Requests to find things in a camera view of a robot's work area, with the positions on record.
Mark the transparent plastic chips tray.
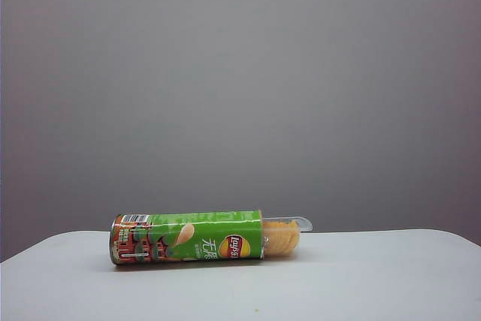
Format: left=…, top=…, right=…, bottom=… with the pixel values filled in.
left=262, top=215, right=314, bottom=259

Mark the green Lay's chips tub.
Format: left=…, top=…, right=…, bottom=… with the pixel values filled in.
left=109, top=208, right=266, bottom=268

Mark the stack of yellow potato chips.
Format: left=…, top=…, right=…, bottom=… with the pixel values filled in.
left=264, top=221, right=302, bottom=258

